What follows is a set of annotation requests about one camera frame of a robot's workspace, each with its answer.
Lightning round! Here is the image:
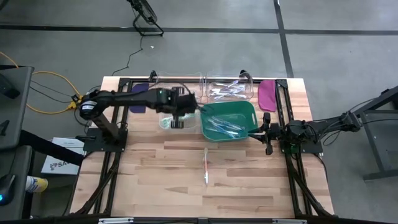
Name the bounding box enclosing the yellow cable connector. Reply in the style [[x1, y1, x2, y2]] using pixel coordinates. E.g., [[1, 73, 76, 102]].
[[66, 94, 82, 111]]

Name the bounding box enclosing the yellow floor cable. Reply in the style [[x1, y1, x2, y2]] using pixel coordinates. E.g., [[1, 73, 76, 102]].
[[0, 51, 82, 115]]

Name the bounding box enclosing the black floor cable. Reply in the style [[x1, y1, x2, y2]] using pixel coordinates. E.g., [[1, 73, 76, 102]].
[[322, 118, 398, 147]]

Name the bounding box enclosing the silver bracket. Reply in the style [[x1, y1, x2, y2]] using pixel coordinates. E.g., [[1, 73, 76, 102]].
[[272, 218, 308, 224], [98, 217, 134, 224]]

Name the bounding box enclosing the white printed box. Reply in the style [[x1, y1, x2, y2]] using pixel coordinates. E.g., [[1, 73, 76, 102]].
[[40, 136, 86, 175]]

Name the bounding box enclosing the orange wrapped toothbrush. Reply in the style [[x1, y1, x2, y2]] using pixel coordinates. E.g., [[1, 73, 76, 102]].
[[203, 147, 209, 187]]

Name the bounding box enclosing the small clear plastic bin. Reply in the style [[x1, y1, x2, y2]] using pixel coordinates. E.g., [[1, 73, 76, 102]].
[[159, 108, 201, 131]]

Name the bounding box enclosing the white yellow can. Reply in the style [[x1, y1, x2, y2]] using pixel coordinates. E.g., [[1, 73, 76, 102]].
[[24, 175, 49, 194]]

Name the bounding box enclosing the dark grey side desk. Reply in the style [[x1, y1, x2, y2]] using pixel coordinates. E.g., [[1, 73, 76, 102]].
[[0, 144, 34, 220], [0, 65, 34, 152]]

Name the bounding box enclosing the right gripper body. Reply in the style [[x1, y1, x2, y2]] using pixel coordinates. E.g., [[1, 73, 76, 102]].
[[263, 112, 289, 156]]

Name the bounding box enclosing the blue white toothbrush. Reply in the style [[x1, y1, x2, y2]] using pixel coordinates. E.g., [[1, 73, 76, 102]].
[[226, 129, 249, 139], [210, 116, 244, 131], [206, 124, 240, 139], [214, 118, 240, 138]]

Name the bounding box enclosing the black metal stand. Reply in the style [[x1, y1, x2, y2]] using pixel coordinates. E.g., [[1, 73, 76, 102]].
[[343, 85, 398, 182]]

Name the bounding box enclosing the black desk device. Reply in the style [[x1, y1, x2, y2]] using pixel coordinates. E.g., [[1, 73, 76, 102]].
[[0, 72, 21, 100]]

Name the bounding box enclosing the black floor fan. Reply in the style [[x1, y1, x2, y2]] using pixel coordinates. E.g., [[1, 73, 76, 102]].
[[126, 0, 165, 37]]

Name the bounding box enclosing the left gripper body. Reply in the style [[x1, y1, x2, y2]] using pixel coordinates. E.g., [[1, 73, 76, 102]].
[[169, 86, 198, 115]]

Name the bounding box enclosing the black fan cable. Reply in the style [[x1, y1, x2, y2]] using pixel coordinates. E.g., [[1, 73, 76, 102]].
[[111, 30, 144, 77]]

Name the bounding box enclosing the purple white toothbrush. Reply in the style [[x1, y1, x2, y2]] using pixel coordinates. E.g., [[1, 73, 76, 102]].
[[210, 88, 246, 95], [211, 91, 239, 100], [217, 79, 242, 91]]

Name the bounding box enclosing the black computer mouse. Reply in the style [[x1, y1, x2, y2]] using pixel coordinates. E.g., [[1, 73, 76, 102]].
[[0, 173, 17, 207]]

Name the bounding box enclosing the black aluminium table frame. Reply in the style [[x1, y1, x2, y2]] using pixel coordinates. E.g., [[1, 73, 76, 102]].
[[70, 76, 335, 218]]

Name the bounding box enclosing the green plastic basin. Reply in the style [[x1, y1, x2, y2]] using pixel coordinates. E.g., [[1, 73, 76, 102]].
[[200, 100, 259, 143]]

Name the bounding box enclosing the black bar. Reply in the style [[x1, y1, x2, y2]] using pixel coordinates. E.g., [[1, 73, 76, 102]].
[[19, 129, 85, 167]]

